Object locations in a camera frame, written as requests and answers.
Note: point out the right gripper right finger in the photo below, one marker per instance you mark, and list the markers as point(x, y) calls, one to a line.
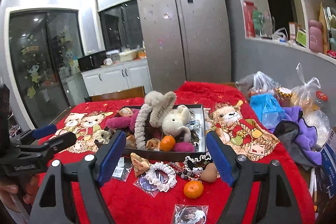
point(276, 202)

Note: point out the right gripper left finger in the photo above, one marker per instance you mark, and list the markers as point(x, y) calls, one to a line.
point(55, 203)

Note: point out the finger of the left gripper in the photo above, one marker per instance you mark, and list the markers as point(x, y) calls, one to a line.
point(23, 148)
point(44, 131)

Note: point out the brown makeup sponge egg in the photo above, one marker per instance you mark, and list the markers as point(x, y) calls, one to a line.
point(210, 173)

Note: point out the gold triangular snack packet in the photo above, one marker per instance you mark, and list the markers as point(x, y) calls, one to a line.
point(140, 165)

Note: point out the orange mandarin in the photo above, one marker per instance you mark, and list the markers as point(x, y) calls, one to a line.
point(167, 143)
point(193, 189)

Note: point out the white fluffy scrunchie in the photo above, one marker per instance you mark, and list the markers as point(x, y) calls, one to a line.
point(162, 176)

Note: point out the fluffy beige hair claw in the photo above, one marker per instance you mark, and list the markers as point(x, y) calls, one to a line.
point(161, 105)

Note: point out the left human hand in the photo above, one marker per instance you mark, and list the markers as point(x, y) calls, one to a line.
point(9, 188)

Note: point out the clear bag with labels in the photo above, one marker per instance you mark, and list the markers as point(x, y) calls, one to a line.
point(123, 169)

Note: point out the magenta plush bear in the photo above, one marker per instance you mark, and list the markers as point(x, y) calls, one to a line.
point(139, 135)

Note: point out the purple cloth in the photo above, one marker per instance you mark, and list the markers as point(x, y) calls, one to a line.
point(298, 138)

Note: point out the badge in clear bag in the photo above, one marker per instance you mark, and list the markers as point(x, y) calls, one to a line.
point(190, 214)

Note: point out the blue plastic bag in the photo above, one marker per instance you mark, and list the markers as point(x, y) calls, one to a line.
point(267, 109)

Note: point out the red bear print blanket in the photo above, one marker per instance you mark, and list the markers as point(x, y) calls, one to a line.
point(130, 205)

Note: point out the black shallow tray box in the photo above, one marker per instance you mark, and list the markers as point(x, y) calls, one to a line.
point(196, 147)

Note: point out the black microwave oven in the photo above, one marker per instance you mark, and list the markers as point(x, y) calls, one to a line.
point(93, 61)

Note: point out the glass sliding door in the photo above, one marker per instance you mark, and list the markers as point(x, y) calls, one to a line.
point(45, 47)

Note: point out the dark plastic bag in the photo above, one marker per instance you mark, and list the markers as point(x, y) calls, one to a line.
point(257, 83)

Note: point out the clear plastic food bag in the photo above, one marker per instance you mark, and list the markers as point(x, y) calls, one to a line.
point(312, 100)

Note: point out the white kitchen cabinet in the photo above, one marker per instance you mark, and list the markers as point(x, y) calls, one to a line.
point(118, 77)

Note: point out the silver double door refrigerator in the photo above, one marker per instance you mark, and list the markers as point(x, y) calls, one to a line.
point(185, 40)

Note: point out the white wall shelf unit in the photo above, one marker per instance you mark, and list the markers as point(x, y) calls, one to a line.
point(305, 24)

